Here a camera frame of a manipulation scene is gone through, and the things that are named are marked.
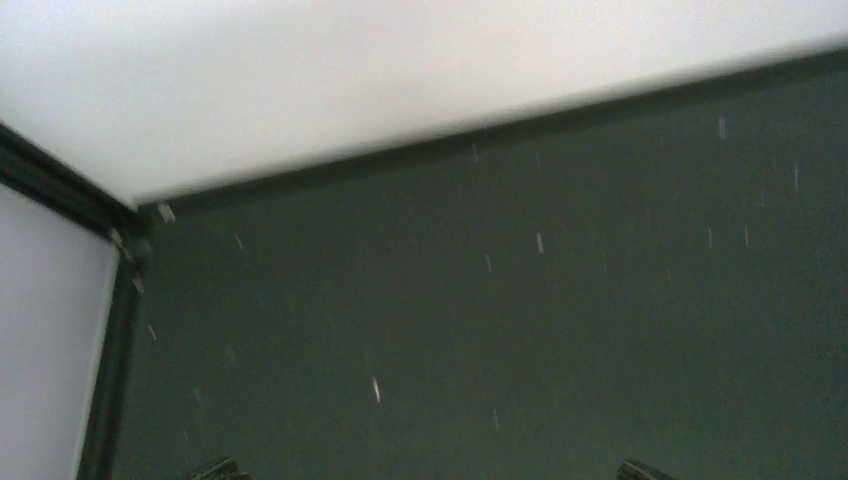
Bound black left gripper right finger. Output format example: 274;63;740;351
617;459;675;480

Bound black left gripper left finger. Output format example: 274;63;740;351
188;457;252;480

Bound black enclosure frame post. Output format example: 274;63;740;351
1;127;149;479

